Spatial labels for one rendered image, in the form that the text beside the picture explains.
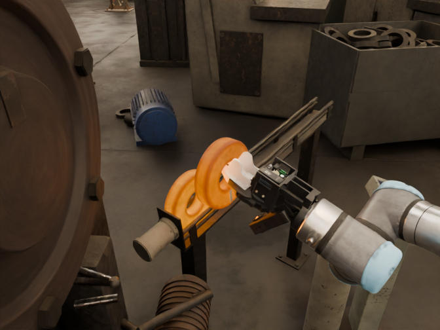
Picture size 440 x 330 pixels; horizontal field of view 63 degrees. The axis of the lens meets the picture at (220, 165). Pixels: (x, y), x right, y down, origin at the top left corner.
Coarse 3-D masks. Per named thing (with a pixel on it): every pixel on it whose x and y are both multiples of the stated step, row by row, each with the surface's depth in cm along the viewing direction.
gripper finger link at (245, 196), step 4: (232, 180) 72; (228, 184) 73; (232, 184) 72; (236, 184) 71; (232, 188) 71; (236, 188) 71; (240, 188) 71; (248, 188) 71; (236, 192) 71; (240, 192) 70; (244, 192) 70; (248, 192) 70; (236, 196) 71; (240, 196) 70; (244, 196) 69; (248, 196) 69; (244, 200) 70; (248, 200) 69; (252, 200) 70; (248, 204) 70; (252, 204) 69
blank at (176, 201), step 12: (180, 180) 83; (192, 180) 84; (168, 192) 83; (180, 192) 82; (192, 192) 85; (168, 204) 83; (180, 204) 83; (192, 204) 92; (180, 216) 84; (192, 216) 88
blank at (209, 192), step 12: (216, 144) 72; (228, 144) 72; (240, 144) 76; (204, 156) 71; (216, 156) 70; (228, 156) 73; (204, 168) 70; (216, 168) 71; (204, 180) 70; (216, 180) 73; (204, 192) 71; (216, 192) 74; (228, 192) 78; (204, 204) 76; (216, 204) 75; (228, 204) 79
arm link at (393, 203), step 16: (384, 192) 74; (400, 192) 73; (416, 192) 72; (368, 208) 75; (384, 208) 72; (400, 208) 70; (416, 208) 68; (432, 208) 67; (368, 224) 72; (384, 224) 71; (400, 224) 69; (416, 224) 67; (432, 224) 65; (416, 240) 68; (432, 240) 65
